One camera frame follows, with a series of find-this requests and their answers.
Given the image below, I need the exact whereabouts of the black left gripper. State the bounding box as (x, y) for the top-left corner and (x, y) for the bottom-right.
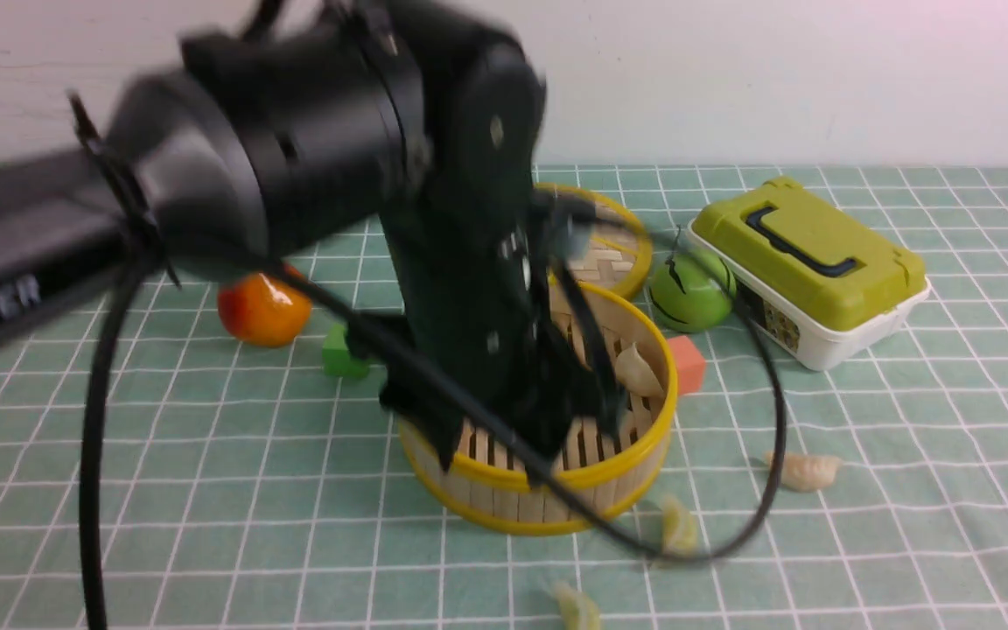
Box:
(342, 188), (632, 473)

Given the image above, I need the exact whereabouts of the pale dumpling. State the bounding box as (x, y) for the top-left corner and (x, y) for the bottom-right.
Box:
(780, 453), (844, 492)
(613, 343), (665, 398)

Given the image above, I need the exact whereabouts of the yellowish dumpling front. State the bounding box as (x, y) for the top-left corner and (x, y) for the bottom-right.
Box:
(657, 494), (699, 557)

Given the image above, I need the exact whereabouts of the yellowish dumpling bottom edge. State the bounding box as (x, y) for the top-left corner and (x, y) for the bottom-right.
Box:
(551, 582), (603, 630)

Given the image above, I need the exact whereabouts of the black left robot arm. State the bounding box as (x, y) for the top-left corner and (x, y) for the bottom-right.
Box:
(0, 1), (627, 463)

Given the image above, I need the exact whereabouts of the woven bamboo steamer lid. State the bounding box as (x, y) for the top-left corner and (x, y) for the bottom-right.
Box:
(536, 182), (653, 302)

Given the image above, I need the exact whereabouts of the bamboo steamer tray yellow rim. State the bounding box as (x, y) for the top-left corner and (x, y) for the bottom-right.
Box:
(399, 283), (679, 536)

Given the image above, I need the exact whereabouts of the green cube block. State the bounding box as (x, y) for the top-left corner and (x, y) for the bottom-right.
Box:
(321, 324), (371, 379)

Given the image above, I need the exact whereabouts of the orange cube block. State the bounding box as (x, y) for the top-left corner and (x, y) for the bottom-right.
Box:
(667, 335), (707, 397)

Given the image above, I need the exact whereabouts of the green apple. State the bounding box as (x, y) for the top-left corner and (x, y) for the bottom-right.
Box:
(647, 227), (737, 333)

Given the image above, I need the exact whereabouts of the orange red pear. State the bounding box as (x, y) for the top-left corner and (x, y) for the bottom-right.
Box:
(216, 274), (312, 348)

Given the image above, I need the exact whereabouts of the green checkered tablecloth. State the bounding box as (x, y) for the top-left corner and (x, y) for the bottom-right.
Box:
(0, 164), (1008, 629)

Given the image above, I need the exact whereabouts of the green lidded white box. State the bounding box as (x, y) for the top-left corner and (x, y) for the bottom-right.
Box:
(689, 176), (931, 371)

